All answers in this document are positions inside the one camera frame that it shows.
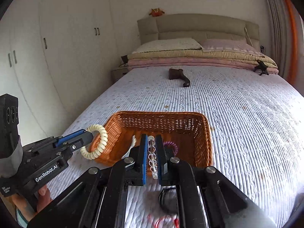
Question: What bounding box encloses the person's left hand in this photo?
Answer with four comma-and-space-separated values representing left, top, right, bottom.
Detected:
12, 185, 52, 221

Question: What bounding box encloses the pink pillow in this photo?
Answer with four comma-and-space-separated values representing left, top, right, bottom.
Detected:
199, 39, 257, 52

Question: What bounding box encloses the brown wicker basket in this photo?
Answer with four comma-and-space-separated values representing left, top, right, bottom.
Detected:
95, 111, 213, 168

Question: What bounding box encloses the grey orange curtain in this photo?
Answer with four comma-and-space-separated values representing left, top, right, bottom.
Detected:
266, 0, 300, 86

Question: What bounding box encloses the red braided cord bracelet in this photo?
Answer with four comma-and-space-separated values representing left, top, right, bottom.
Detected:
147, 213, 181, 228

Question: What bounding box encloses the purple spiral hair tie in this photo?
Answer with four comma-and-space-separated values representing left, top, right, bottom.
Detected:
162, 140, 179, 155

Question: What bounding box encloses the clear crystal bead bracelet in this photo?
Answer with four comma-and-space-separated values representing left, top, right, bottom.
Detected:
147, 135, 159, 180

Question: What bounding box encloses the light blue hair clip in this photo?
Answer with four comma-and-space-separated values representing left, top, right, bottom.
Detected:
122, 135, 137, 159

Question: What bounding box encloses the beige folded quilt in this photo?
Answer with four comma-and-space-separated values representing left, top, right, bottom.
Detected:
127, 49, 278, 68

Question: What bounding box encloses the cream spiral hair tie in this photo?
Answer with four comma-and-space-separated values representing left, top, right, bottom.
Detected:
80, 123, 109, 160

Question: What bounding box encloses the black smart watch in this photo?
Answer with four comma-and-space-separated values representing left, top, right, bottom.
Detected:
158, 187, 178, 215

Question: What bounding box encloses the white quilted bedspread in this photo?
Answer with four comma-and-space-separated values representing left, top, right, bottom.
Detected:
65, 66, 303, 227

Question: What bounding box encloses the black tripod clamp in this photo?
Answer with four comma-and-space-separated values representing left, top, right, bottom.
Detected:
253, 60, 269, 76

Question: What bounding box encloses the white floral pillow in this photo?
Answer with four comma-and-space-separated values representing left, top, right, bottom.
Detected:
132, 38, 202, 54

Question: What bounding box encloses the beige padded headboard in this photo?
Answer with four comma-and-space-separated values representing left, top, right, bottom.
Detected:
137, 13, 260, 51

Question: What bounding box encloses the bedside nightstand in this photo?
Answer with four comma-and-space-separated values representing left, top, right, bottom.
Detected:
111, 67, 129, 83

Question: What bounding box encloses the white wardrobe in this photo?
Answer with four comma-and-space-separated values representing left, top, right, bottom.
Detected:
1, 0, 118, 145

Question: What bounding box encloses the orange plush toy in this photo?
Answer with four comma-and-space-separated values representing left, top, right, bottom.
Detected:
149, 8, 165, 17

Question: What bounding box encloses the brown wooden back scratcher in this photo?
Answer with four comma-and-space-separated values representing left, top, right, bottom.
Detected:
169, 68, 191, 88

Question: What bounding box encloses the pink folded quilt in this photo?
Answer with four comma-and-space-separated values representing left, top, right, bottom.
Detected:
127, 57, 280, 75

